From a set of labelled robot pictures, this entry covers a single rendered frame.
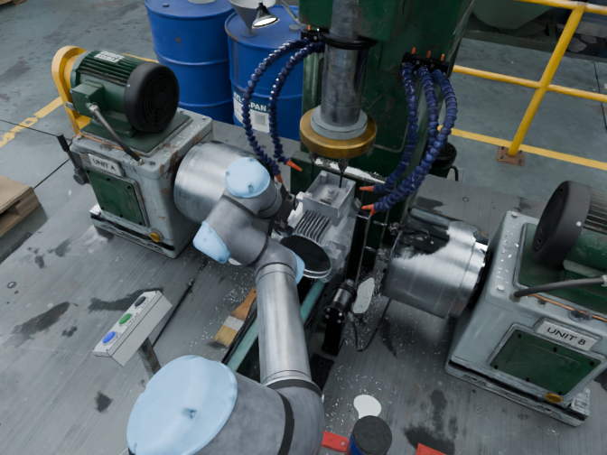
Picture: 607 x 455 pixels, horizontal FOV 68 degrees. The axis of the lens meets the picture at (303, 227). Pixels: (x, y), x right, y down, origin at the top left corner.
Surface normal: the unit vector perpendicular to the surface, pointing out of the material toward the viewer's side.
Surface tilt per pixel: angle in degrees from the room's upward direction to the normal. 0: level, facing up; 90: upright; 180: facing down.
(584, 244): 67
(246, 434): 47
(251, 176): 30
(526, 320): 90
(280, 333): 14
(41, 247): 0
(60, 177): 0
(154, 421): 41
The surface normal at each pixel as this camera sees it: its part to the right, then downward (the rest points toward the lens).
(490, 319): -0.42, 0.64
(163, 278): 0.04, -0.69
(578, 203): -0.12, -0.39
